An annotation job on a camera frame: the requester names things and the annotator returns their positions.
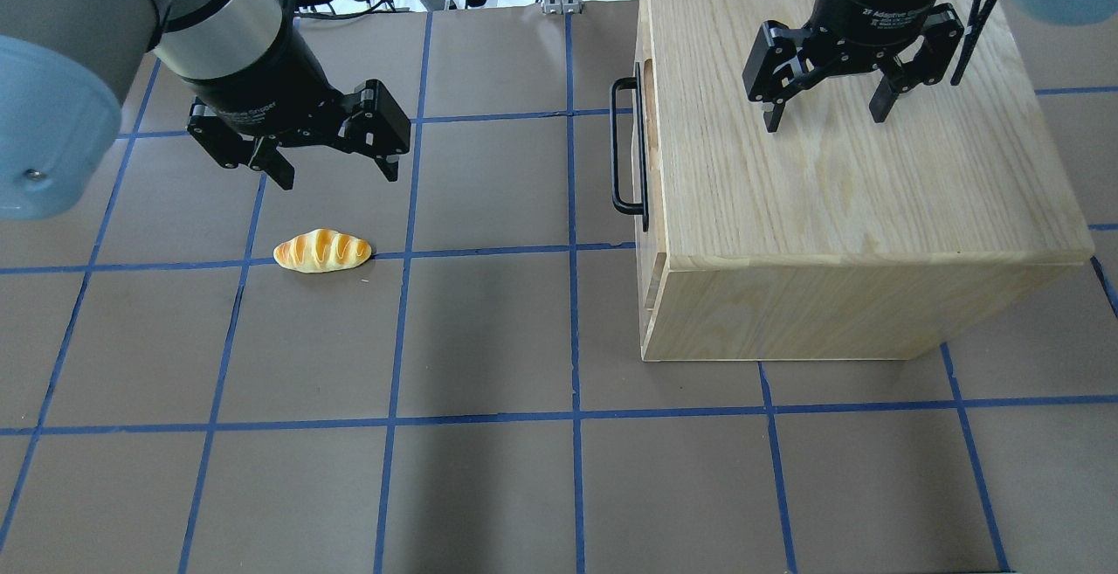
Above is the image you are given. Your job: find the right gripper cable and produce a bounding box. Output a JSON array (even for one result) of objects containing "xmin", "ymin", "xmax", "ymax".
[{"xmin": 950, "ymin": 0, "xmax": 1004, "ymax": 87}]

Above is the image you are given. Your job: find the wooden drawer cabinet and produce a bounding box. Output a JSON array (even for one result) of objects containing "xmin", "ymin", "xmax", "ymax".
[{"xmin": 638, "ymin": 0, "xmax": 1095, "ymax": 363}]

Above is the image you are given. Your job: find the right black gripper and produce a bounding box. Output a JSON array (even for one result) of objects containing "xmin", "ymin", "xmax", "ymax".
[{"xmin": 742, "ymin": 0, "xmax": 963, "ymax": 135}]

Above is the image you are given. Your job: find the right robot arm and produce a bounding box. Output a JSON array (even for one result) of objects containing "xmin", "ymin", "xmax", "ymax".
[{"xmin": 742, "ymin": 0, "xmax": 1117, "ymax": 133}]

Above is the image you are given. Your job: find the black drawer handle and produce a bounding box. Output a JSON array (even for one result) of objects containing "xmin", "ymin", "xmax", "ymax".
[{"xmin": 607, "ymin": 60, "xmax": 651, "ymax": 234}]

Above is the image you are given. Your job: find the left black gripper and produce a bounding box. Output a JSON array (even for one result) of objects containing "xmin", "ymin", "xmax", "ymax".
[{"xmin": 187, "ymin": 22, "xmax": 411, "ymax": 190}]

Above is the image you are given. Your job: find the toy bread roll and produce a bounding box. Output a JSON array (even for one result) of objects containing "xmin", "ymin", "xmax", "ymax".
[{"xmin": 273, "ymin": 228, "xmax": 375, "ymax": 274}]

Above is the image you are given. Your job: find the wooden drawer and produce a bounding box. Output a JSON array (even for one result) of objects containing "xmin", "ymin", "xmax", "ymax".
[{"xmin": 631, "ymin": 0, "xmax": 663, "ymax": 252}]

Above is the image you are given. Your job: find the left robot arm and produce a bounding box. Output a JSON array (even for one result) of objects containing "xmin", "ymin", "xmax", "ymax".
[{"xmin": 1, "ymin": 0, "xmax": 411, "ymax": 220}]

